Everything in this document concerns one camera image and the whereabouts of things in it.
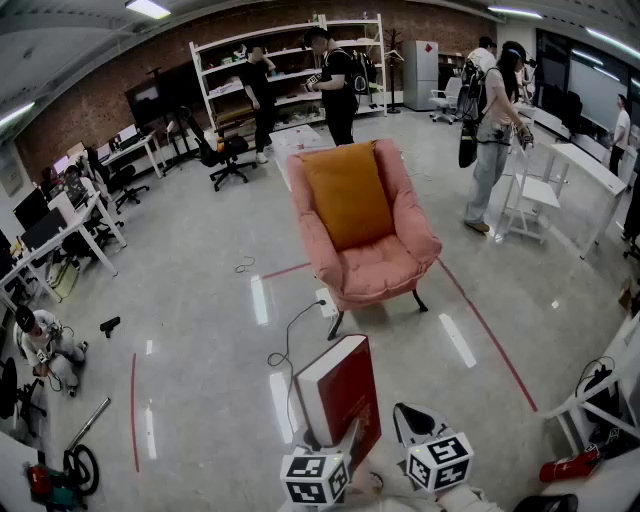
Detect small white desk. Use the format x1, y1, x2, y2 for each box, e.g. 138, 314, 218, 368
97, 132, 165, 180

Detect red fire extinguisher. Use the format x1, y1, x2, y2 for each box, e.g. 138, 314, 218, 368
538, 446, 601, 484

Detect wide white shelf unit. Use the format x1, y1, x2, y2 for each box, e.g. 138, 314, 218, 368
188, 19, 329, 134

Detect pale green bag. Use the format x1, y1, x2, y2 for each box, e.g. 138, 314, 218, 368
49, 259, 81, 304

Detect thick red book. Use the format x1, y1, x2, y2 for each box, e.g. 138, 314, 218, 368
292, 333, 383, 474

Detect white low cabinet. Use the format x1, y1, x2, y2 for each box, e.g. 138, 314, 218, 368
268, 124, 337, 192

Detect narrow white shelf unit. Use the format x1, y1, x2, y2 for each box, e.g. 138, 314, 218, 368
319, 13, 389, 117

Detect white office chair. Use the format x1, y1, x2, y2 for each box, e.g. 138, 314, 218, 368
428, 76, 464, 125

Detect black power cable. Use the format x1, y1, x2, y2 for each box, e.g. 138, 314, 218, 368
266, 298, 326, 431

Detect ceiling light strip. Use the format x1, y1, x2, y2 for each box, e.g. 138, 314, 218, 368
0, 102, 37, 126
487, 4, 544, 20
124, 0, 169, 16
584, 27, 640, 51

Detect wooden coat rack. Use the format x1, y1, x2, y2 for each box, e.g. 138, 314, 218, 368
383, 28, 406, 114

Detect black screen on stand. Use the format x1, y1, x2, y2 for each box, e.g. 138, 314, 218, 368
124, 69, 194, 174

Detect white frame table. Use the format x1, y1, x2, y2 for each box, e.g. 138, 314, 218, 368
542, 309, 640, 456

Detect red green vacuum machine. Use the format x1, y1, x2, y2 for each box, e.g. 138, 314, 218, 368
22, 443, 101, 507

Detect black bag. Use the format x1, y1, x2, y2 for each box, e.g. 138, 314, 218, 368
574, 357, 624, 436

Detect white folding chair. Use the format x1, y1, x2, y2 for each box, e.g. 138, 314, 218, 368
494, 144, 564, 246

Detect person's right forearm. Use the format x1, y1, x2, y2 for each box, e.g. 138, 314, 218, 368
433, 483, 499, 512

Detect grey fridge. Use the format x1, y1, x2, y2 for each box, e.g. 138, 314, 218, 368
402, 39, 440, 112

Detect metal pipe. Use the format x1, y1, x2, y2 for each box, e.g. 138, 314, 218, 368
64, 397, 112, 451

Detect black office chair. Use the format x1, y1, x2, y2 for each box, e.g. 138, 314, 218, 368
178, 105, 259, 192
0, 357, 49, 436
102, 162, 151, 214

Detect pink armchair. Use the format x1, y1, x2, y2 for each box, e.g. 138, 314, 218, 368
285, 138, 444, 342

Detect black monitor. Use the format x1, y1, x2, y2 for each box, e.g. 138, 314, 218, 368
13, 188, 51, 232

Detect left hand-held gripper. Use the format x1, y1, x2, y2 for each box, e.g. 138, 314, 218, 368
278, 418, 367, 508

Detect long white desk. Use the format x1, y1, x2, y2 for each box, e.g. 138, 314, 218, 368
0, 197, 126, 306

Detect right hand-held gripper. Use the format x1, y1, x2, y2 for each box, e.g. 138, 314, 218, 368
392, 402, 475, 496

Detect white power strip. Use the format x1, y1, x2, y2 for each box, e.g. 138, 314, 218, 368
315, 288, 342, 321

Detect orange cushion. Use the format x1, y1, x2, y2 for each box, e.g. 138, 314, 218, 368
298, 140, 396, 253

